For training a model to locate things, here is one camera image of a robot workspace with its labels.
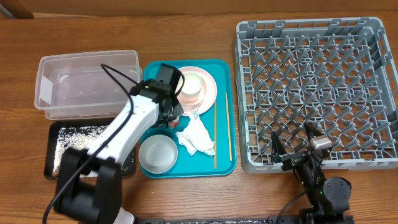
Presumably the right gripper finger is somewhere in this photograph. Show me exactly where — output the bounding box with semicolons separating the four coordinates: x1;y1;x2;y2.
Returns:
304;123;323;143
271;131;287;164

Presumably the red foil snack wrapper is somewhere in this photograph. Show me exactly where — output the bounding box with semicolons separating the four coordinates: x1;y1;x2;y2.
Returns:
168;116;180;129

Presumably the white napkin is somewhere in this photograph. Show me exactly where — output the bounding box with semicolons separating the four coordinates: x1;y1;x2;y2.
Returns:
176;107;216;156

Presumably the grey metal bowl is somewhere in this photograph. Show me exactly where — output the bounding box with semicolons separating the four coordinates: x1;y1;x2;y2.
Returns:
139;134;178;174

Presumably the white paper cup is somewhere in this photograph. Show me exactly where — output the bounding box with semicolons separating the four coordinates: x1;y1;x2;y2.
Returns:
178;72;203;97

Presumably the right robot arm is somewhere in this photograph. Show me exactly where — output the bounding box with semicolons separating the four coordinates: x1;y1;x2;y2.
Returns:
271;123;354;223

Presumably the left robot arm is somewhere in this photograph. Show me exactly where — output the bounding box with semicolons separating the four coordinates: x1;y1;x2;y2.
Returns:
42;63;185;224

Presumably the grey dishwasher rack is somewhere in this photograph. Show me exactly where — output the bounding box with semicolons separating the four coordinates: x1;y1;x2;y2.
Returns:
234;17;397;174

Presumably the small pink saucer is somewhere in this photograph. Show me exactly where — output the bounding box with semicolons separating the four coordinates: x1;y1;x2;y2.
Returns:
176;78;206;105

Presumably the large pink plate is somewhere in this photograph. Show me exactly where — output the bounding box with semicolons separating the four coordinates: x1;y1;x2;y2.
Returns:
179;66;218;116

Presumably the teal serving tray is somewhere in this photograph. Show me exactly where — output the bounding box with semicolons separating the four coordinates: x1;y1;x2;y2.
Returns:
142;59;237;179

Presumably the right wooden chopstick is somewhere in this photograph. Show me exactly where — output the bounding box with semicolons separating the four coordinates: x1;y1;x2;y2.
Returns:
225;92;233;162

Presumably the wooden chopstick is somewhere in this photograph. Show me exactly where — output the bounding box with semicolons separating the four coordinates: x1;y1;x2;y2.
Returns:
225;92;233;162
213;101;217;170

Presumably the left wooden chopstick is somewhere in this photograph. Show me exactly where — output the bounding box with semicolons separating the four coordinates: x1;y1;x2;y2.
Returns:
213;101;217;170

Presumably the spilled rice and food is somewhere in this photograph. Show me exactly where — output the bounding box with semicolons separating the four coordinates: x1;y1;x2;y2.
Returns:
47;125;108;179

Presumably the clear plastic storage bin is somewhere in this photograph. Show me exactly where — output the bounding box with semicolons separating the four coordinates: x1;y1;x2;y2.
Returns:
34;50;142;120

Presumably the black plastic tray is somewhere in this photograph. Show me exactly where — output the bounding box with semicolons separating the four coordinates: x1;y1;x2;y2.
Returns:
44;117;137;180

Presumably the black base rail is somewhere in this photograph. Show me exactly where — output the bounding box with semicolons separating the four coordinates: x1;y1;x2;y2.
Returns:
136;215;312;224

